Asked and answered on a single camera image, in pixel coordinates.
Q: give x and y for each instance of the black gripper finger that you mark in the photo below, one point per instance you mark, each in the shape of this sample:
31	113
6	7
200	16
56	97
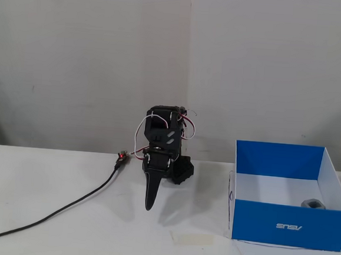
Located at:
152	191
144	184

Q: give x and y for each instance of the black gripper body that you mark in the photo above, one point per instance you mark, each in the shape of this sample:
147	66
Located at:
158	164

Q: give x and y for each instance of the gray block with X mark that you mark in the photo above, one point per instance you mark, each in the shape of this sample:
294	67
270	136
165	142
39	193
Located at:
313	203

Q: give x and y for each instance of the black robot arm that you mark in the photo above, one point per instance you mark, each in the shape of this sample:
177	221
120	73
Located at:
158	134

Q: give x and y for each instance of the blue white ASUS box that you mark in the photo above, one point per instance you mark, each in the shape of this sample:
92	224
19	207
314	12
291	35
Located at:
286	228

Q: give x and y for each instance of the small controller board red LED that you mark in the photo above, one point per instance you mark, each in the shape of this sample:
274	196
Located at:
122	156

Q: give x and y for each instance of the clear tape strip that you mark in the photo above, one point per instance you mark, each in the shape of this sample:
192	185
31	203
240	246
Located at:
192	238

